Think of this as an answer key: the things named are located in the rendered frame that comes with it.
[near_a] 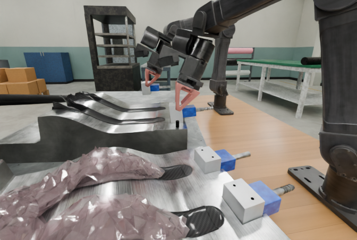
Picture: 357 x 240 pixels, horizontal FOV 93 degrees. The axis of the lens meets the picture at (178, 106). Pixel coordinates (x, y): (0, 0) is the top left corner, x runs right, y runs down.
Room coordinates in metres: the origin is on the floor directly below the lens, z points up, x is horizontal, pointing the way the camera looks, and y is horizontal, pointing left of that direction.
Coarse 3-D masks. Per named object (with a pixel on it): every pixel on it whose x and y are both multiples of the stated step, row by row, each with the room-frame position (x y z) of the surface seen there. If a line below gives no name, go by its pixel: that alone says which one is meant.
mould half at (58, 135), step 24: (48, 120) 0.39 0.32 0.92; (72, 120) 0.39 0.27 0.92; (96, 120) 0.43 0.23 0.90; (168, 120) 0.47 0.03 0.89; (0, 144) 0.38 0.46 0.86; (24, 144) 0.38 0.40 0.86; (48, 144) 0.39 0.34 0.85; (72, 144) 0.39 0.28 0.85; (96, 144) 0.39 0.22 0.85; (120, 144) 0.40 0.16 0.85; (144, 144) 0.40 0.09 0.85; (168, 144) 0.40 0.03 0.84
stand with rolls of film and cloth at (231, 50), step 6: (228, 48) 5.91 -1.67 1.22; (234, 48) 5.98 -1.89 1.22; (240, 48) 6.05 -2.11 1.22; (246, 48) 6.12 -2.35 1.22; (252, 54) 6.26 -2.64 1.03; (228, 60) 5.88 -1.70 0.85; (234, 60) 5.94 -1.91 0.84; (228, 72) 5.92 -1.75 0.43; (234, 72) 5.99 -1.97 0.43; (240, 72) 6.05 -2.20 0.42; (246, 72) 6.13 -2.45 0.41
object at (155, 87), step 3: (144, 81) 0.77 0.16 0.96; (150, 81) 0.78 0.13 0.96; (141, 84) 0.73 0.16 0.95; (144, 84) 0.73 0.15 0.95; (153, 84) 0.75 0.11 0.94; (156, 84) 0.75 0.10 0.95; (144, 87) 0.73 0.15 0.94; (147, 87) 0.73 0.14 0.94; (150, 87) 0.74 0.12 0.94; (153, 87) 0.74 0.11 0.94; (156, 87) 0.74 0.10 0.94; (159, 87) 0.76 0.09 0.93; (162, 87) 0.76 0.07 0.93; (165, 87) 0.76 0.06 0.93; (168, 87) 0.76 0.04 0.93; (171, 87) 0.76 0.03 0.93; (144, 90) 0.73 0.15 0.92; (147, 90) 0.73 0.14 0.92; (150, 90) 0.74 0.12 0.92; (153, 90) 0.74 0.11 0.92; (156, 90) 0.74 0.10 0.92; (144, 93) 0.73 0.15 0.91; (147, 93) 0.73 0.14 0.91; (150, 93) 0.74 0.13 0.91
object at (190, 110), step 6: (174, 102) 0.49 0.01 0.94; (180, 102) 0.48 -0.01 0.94; (174, 108) 0.45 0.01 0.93; (186, 108) 0.46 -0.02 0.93; (192, 108) 0.46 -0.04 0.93; (198, 108) 0.48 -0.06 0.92; (204, 108) 0.48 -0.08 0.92; (210, 108) 0.48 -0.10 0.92; (174, 114) 0.45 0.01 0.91; (180, 114) 0.45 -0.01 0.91; (186, 114) 0.46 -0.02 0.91; (192, 114) 0.46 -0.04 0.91; (174, 120) 0.45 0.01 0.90; (180, 120) 0.45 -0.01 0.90
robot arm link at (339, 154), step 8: (336, 144) 0.26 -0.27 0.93; (344, 144) 0.25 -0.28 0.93; (336, 152) 0.25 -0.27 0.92; (344, 152) 0.24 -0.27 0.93; (352, 152) 0.23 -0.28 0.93; (336, 160) 0.24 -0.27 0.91; (344, 160) 0.24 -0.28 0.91; (352, 160) 0.23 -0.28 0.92; (336, 168) 0.24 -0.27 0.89; (344, 168) 0.24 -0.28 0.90; (352, 168) 0.23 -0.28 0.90; (344, 176) 0.24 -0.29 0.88; (352, 176) 0.23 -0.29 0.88
